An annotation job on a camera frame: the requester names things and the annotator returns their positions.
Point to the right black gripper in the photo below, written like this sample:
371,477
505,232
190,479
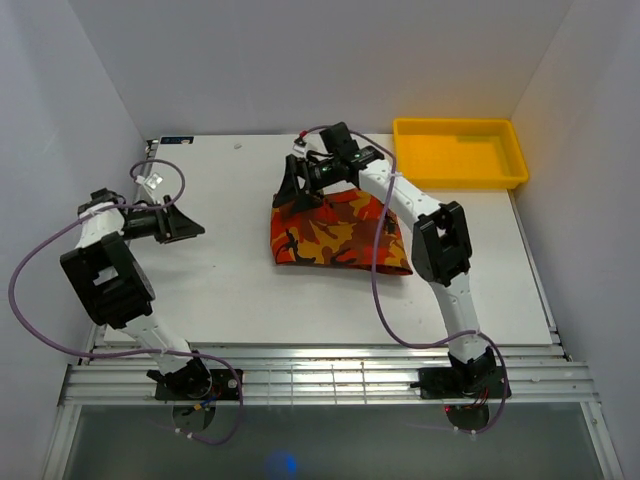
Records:
289,191

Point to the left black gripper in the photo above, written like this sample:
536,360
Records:
181,227

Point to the orange camouflage trousers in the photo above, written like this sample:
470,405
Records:
345,232

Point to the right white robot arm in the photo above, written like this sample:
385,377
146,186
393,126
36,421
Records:
436,240

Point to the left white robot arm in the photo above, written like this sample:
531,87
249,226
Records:
114,290

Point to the dark label sticker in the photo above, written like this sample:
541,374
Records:
176,140

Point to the yellow plastic tray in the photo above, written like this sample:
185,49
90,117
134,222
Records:
459,153

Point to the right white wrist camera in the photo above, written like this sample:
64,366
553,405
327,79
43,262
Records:
304,148

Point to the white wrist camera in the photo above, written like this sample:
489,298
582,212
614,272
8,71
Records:
148,191
304,148

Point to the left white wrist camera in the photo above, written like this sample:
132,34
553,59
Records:
148,191

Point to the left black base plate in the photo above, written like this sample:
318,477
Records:
223,386

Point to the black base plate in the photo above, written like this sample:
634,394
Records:
223,386
449,383

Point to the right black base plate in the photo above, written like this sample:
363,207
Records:
449,383

